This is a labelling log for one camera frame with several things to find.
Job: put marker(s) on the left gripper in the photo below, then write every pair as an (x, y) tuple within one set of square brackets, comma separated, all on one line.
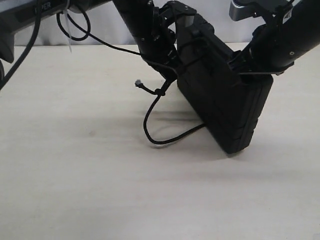
[(156, 41)]

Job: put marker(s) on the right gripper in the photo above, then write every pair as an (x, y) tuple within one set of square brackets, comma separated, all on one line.
[(272, 50)]

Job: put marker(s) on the black plastic carrying case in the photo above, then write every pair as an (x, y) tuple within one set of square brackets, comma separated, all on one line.
[(228, 104)]

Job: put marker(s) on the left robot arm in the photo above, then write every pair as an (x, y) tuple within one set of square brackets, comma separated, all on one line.
[(16, 15)]

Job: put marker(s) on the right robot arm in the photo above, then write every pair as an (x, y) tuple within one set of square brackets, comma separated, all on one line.
[(305, 16)]

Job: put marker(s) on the white zip tie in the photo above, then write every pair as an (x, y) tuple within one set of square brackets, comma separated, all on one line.
[(68, 30)]

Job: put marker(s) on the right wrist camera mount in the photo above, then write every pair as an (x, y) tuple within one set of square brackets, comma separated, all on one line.
[(270, 10)]

